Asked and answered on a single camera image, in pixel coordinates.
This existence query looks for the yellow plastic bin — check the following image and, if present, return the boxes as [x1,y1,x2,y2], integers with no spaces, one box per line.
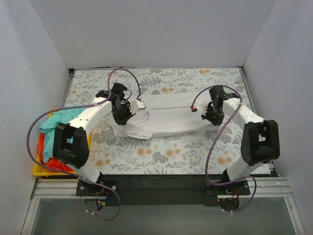
[32,107,92,177]

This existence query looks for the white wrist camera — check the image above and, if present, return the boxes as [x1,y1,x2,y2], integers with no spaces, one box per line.
[190,101,208,115]
[129,99,146,115]

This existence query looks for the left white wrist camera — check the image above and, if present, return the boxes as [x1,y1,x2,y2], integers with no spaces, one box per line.
[129,99,146,115]

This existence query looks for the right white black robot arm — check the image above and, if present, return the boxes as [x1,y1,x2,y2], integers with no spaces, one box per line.
[201,85,280,195]

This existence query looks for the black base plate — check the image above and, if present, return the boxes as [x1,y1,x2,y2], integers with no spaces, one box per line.
[75,174,251,206]

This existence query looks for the orange t shirt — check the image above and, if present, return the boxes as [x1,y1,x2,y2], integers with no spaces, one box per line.
[37,133,73,172]

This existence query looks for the floral table cloth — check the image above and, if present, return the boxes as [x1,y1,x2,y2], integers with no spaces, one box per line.
[66,68,250,174]

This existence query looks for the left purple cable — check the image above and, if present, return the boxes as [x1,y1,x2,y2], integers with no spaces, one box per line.
[26,69,142,220]

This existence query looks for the white t shirt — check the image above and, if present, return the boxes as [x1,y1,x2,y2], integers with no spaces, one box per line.
[111,93,219,140]

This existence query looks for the aluminium frame rail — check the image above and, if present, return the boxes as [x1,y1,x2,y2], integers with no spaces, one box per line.
[31,177,294,199]

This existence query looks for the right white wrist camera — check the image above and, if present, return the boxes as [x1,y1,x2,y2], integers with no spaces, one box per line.
[190,101,208,115]

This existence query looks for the teal t shirt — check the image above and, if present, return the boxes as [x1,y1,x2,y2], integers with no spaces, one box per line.
[39,108,85,163]

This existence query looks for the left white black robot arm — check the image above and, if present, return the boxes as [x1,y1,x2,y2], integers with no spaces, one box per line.
[52,83,145,196]

